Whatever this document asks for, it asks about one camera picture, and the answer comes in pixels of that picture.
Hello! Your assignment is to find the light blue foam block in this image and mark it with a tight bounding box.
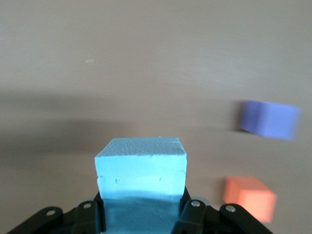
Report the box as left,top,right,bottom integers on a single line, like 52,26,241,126
94,136,188,234

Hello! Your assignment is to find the purple foam block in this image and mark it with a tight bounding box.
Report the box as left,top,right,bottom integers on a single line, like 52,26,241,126
237,99,303,142

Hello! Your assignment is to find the orange foam block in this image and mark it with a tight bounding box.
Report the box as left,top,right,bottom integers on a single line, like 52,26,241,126
222,175,278,224

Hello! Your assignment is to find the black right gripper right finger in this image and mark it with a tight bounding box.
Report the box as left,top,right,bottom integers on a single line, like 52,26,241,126
173,187,273,234

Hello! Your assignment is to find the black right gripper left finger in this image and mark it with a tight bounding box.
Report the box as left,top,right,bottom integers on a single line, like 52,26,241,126
2,192,107,234

